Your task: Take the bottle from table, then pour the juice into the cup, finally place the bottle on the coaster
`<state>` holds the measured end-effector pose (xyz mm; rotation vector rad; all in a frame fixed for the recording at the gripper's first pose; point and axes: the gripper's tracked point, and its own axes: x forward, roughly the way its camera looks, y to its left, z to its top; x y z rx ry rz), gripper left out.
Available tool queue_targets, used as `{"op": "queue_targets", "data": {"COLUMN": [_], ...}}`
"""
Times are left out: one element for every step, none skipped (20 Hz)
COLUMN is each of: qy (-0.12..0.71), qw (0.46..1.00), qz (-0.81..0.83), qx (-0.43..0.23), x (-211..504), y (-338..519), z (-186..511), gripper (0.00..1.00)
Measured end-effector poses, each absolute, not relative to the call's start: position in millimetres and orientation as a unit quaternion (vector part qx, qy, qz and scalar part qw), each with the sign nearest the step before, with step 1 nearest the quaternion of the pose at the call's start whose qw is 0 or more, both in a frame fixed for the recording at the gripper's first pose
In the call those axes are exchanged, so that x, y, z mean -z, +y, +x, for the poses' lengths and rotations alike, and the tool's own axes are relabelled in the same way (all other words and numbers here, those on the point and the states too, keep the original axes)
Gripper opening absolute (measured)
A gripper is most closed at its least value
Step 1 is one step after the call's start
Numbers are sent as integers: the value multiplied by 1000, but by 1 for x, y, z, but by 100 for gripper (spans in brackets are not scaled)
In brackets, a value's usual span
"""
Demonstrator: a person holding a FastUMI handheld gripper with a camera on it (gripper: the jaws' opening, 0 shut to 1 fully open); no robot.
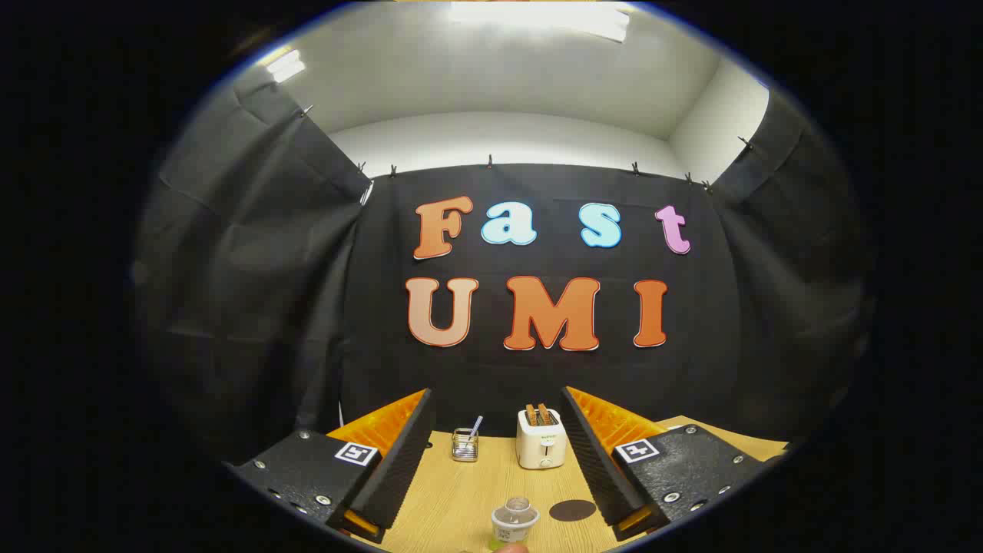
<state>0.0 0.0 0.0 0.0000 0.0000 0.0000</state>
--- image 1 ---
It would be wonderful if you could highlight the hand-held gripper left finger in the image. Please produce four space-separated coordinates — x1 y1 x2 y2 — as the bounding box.
223 388 437 545

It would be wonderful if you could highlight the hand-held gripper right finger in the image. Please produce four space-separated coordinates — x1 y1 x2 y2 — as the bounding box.
559 386 792 542

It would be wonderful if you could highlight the dark brown round coaster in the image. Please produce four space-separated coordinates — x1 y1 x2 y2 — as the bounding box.
548 499 597 523

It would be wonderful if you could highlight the white green label juice bottle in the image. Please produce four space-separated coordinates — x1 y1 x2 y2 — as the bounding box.
490 496 541 551

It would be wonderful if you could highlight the white toaster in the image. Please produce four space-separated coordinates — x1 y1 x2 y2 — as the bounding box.
516 407 568 470

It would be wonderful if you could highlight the wooden table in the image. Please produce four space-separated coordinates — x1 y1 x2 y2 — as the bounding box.
338 415 792 553

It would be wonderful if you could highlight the black backdrop cloth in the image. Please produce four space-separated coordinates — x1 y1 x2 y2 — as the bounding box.
131 65 876 465

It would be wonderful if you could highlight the row of black cloth clips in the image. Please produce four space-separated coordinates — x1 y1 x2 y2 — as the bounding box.
300 104 757 197

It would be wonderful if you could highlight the small ceiling light panel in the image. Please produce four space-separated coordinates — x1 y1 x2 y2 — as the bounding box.
265 50 306 84

